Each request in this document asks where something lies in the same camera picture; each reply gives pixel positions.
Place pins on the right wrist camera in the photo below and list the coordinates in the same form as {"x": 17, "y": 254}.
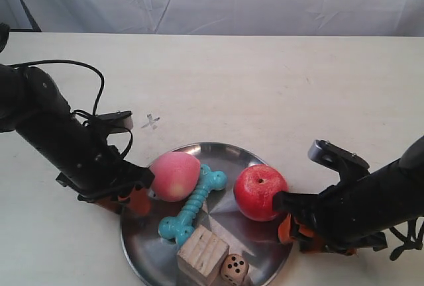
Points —
{"x": 327, "y": 154}

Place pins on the silver metal tray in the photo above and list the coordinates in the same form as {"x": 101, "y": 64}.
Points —
{"x": 153, "y": 259}

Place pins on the red apple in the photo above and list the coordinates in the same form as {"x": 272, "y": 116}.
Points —
{"x": 254, "y": 190}

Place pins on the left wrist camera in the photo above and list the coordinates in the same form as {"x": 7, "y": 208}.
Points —
{"x": 117, "y": 122}

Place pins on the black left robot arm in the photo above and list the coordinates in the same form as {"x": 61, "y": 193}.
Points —
{"x": 74, "y": 141}

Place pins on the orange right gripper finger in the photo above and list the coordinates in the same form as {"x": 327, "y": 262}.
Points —
{"x": 284, "y": 228}

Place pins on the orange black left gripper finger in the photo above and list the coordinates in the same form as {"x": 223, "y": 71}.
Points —
{"x": 108, "y": 204}

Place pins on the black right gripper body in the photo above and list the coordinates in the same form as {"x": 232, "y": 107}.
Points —
{"x": 312, "y": 218}

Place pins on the teal bone toy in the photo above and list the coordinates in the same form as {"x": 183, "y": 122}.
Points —
{"x": 179, "y": 228}

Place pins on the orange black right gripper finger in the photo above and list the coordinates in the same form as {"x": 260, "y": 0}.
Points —
{"x": 316, "y": 246}

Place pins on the wooden die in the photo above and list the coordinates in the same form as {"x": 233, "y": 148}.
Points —
{"x": 234, "y": 269}

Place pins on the white backdrop curtain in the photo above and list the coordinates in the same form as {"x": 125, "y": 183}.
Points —
{"x": 232, "y": 17}

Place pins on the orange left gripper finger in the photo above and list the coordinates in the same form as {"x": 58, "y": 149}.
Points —
{"x": 140, "y": 202}

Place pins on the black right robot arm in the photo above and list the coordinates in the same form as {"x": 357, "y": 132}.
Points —
{"x": 355, "y": 212}

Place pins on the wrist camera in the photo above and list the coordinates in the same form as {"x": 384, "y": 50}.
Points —
{"x": 117, "y": 122}
{"x": 327, "y": 154}

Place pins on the black vertical pole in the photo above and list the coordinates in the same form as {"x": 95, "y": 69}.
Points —
{"x": 16, "y": 14}

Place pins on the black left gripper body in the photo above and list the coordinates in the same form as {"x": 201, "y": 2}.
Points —
{"x": 100, "y": 173}

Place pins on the wooden block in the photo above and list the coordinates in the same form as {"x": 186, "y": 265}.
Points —
{"x": 202, "y": 256}

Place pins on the pink peach toy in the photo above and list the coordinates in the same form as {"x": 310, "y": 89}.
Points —
{"x": 175, "y": 175}

